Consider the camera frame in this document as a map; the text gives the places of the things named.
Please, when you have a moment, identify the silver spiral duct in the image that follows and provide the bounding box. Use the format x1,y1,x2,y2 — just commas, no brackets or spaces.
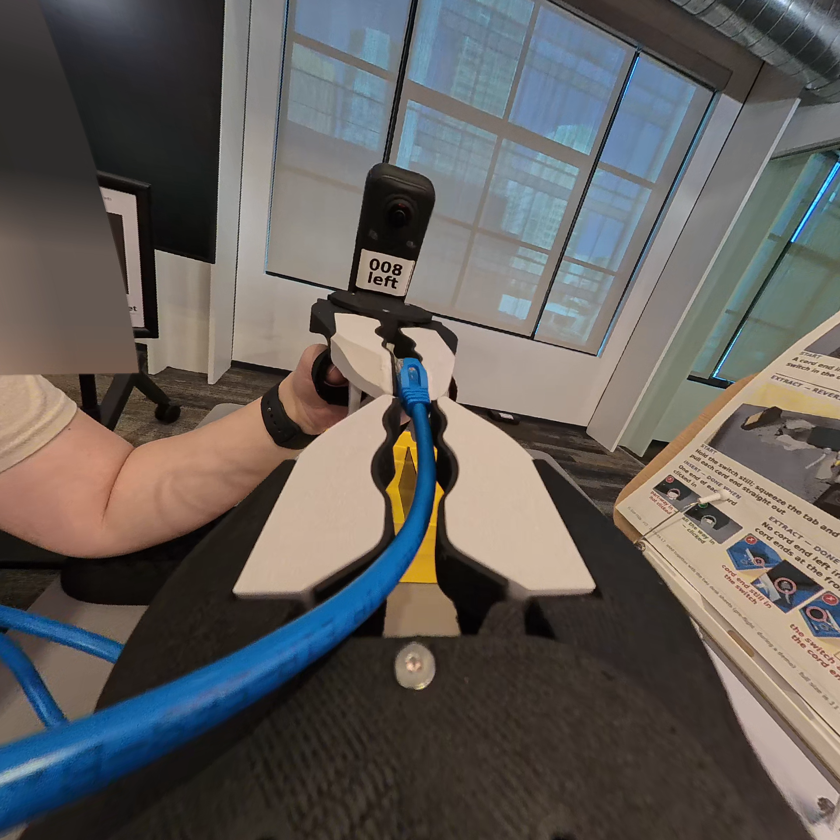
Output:
669,0,840,105

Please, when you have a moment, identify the blue ethernet cable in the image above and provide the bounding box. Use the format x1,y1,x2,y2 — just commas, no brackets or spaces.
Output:
0,357,439,815

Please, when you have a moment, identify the person's left hand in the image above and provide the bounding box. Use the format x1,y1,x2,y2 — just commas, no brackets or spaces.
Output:
289,344,358,434

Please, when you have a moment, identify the black wall panel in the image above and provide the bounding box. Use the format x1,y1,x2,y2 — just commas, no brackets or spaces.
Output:
39,0,225,265

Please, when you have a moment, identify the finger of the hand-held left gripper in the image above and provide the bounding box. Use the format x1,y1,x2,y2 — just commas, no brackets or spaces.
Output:
402,323,458,403
330,314,400,416

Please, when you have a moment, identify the yellow plastic bin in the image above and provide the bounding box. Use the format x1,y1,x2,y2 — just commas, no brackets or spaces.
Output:
384,430,439,585

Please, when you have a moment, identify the wooden display board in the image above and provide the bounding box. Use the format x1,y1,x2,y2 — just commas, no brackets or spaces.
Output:
613,311,840,788

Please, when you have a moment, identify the printed instruction sheet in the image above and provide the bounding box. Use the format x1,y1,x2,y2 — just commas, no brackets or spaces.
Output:
617,315,840,736

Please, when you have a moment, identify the black wristband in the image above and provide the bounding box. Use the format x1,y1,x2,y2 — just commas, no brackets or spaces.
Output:
260,382,317,451

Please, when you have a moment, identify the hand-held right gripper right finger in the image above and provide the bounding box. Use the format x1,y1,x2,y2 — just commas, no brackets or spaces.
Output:
433,395,598,601

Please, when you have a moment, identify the teal glass partition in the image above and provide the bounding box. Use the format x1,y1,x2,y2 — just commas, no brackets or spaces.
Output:
689,147,840,385

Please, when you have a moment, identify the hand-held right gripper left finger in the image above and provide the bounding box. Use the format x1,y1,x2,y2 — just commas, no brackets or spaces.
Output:
231,395,403,601

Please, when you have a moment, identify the black easel stand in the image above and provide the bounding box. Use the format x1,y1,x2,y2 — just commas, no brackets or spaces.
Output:
79,338,182,427

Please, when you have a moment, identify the person's left forearm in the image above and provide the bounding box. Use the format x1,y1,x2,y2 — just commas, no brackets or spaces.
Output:
0,400,290,559

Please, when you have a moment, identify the framed marker sign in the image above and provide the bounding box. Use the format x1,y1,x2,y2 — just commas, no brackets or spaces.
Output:
97,172,160,340

